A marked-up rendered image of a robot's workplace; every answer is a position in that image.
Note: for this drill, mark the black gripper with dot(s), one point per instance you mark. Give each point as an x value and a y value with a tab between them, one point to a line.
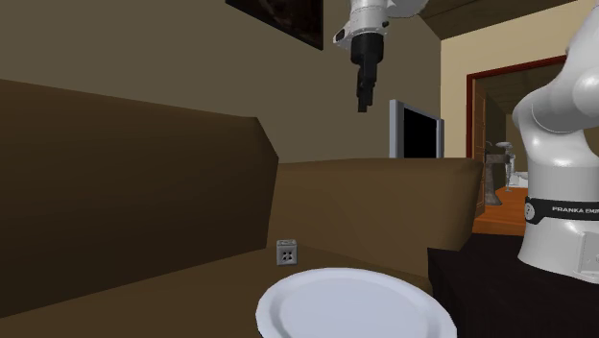
368	56

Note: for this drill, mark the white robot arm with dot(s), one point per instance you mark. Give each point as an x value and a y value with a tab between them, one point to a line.
557	187

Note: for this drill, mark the grey flat screen television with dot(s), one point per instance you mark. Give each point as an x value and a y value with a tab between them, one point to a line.
416	133

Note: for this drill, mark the red framed doorway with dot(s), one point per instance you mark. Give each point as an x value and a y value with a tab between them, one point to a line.
496	154

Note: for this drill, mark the small grey cube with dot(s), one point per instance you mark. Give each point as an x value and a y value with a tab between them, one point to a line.
286	253

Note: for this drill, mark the white round plate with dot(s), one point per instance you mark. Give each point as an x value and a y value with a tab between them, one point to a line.
351	309

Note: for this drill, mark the dark robot stand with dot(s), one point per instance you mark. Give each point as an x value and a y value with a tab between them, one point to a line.
505	295

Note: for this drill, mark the dark wall picture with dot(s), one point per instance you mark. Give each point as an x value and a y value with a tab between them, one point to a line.
285	18

